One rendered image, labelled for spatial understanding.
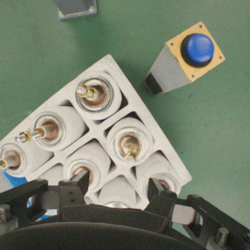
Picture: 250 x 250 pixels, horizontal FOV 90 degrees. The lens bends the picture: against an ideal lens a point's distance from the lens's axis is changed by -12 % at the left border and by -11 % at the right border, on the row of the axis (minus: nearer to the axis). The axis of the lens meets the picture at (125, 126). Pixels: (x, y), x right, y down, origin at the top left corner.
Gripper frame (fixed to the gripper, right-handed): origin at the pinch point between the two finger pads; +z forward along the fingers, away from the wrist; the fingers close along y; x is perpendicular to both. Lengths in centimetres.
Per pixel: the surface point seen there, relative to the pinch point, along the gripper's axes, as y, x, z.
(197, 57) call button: 8.9, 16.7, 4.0
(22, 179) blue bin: -37, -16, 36
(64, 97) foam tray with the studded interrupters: -15.5, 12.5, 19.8
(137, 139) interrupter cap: 2.6, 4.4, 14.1
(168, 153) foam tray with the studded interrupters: 11.7, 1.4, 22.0
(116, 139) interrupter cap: -1.4, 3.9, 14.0
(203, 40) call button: 9.7, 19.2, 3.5
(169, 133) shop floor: 16.8, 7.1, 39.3
